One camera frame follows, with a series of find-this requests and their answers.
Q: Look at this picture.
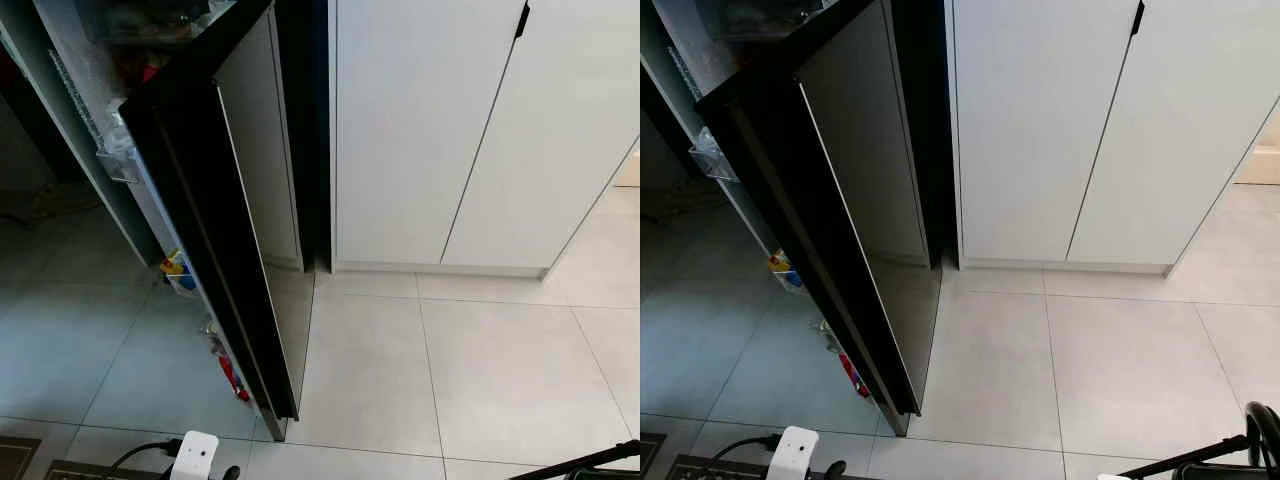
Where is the dark floor mat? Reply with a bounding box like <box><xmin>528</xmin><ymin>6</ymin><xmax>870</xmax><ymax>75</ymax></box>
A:
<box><xmin>664</xmin><ymin>453</ymin><xmax>786</xmax><ymax>480</ymax></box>
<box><xmin>640</xmin><ymin>431</ymin><xmax>668</xmax><ymax>480</ymax></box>
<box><xmin>0</xmin><ymin>435</ymin><xmax>43</xmax><ymax>480</ymax></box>
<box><xmin>42</xmin><ymin>458</ymin><xmax>176</xmax><ymax>480</ymax></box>

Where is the black fridge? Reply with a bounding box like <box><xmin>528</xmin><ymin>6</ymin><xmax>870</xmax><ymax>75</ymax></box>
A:
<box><xmin>640</xmin><ymin>0</ymin><xmax>771</xmax><ymax>256</ymax></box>
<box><xmin>0</xmin><ymin>0</ymin><xmax>166</xmax><ymax>271</ymax></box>

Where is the yellow blue packet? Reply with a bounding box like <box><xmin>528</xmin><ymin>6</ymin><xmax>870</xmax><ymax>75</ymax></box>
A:
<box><xmin>767</xmin><ymin>248</ymin><xmax>804</xmax><ymax>294</ymax></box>
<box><xmin>160</xmin><ymin>250</ymin><xmax>198</xmax><ymax>298</ymax></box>

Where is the red flour packet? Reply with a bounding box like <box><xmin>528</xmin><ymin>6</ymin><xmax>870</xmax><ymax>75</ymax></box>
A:
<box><xmin>838</xmin><ymin>350</ymin><xmax>873</xmax><ymax>399</ymax></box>
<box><xmin>216</xmin><ymin>350</ymin><xmax>253</xmax><ymax>404</ymax></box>

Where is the white cabinet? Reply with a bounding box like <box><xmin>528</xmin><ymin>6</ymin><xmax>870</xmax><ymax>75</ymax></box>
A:
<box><xmin>328</xmin><ymin>0</ymin><xmax>641</xmax><ymax>280</ymax></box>
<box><xmin>944</xmin><ymin>0</ymin><xmax>1280</xmax><ymax>278</ymax></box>

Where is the black folding chair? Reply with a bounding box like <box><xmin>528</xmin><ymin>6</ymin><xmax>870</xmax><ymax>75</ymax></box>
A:
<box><xmin>508</xmin><ymin>438</ymin><xmax>641</xmax><ymax>480</ymax></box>
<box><xmin>1117</xmin><ymin>400</ymin><xmax>1280</xmax><ymax>480</ymax></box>

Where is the small clear door bin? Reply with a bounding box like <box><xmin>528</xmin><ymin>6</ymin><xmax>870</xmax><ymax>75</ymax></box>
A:
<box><xmin>96</xmin><ymin>108</ymin><xmax>143</xmax><ymax>187</ymax></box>
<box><xmin>688</xmin><ymin>125</ymin><xmax>741</xmax><ymax>184</ymax></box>

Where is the black fridge door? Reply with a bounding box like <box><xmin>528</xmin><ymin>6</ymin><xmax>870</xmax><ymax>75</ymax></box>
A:
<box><xmin>693</xmin><ymin>0</ymin><xmax>943</xmax><ymax>439</ymax></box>
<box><xmin>118</xmin><ymin>0</ymin><xmax>303</xmax><ymax>443</ymax></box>

